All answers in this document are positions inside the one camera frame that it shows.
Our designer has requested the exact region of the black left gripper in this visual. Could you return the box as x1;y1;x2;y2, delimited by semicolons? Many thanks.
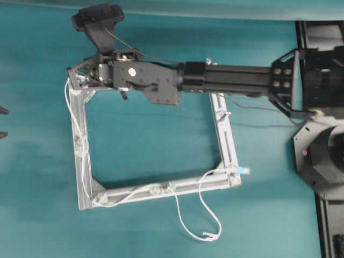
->
67;49;142;90

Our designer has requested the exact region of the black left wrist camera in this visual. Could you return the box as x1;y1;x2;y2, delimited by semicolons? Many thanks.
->
71;3;124;53

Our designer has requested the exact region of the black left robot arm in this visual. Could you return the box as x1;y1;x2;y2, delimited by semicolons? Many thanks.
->
67;46;343;119

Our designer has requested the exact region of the aluminium extrusion frame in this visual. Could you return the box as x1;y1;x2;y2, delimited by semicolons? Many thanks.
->
63;80;245;210

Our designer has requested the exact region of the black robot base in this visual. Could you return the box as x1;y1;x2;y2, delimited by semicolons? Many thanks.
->
293;20;343;257

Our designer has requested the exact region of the white cable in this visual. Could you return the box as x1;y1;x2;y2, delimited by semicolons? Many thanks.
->
63;77;251;242

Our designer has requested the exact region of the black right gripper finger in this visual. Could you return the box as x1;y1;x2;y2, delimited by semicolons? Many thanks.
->
0;106;9;114
0;132;8;139

